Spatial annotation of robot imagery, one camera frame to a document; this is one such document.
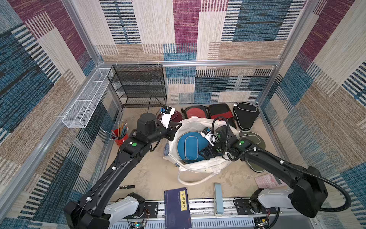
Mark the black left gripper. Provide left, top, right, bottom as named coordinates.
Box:
left=146, top=121, right=183, bottom=146

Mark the blue paddle case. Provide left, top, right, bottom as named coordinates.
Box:
left=177, top=132, right=211, bottom=164

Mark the white canvas tote bag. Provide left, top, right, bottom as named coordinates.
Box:
left=163, top=117, right=231, bottom=186

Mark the clear bagged red paddle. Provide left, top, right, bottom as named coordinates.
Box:
left=181, top=105, right=210, bottom=119

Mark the green paddle case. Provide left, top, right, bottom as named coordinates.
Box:
left=239, top=131, right=266, bottom=173

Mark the black paddle case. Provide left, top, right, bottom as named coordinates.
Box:
left=233, top=102, right=260, bottom=131

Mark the maroon paddle case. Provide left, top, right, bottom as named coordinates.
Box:
left=170, top=110, right=183, bottom=122

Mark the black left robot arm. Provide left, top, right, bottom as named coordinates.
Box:
left=63, top=113, right=182, bottom=229

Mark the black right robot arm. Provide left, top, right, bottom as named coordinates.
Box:
left=199, top=123, right=352, bottom=218

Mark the light blue eraser block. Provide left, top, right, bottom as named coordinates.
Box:
left=213, top=183, right=224, bottom=215

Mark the red metal pencil bucket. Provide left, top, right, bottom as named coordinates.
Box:
left=112, top=129, right=129, bottom=147

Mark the black mesh shelf rack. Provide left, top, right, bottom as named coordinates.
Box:
left=108, top=64, right=167, bottom=108

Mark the pink calculator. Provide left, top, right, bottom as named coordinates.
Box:
left=255, top=173, right=283, bottom=189

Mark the black marker pen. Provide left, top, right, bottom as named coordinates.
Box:
left=117, top=185, right=135, bottom=190

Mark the dark blue book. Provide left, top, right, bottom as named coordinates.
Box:
left=164, top=187, right=192, bottom=229

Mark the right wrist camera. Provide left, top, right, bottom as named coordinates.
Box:
left=201, top=127, right=216, bottom=146

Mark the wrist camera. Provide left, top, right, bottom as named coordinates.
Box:
left=159, top=105, right=175, bottom=129
left=201, top=127, right=216, bottom=146

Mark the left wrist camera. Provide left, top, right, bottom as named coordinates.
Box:
left=159, top=105, right=175, bottom=129

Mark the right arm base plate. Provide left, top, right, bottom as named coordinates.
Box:
left=233, top=198, right=277, bottom=216

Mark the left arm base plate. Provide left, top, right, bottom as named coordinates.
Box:
left=143, top=202, right=159, bottom=219

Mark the white wire basket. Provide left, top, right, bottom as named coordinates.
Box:
left=62, top=68, right=110, bottom=128

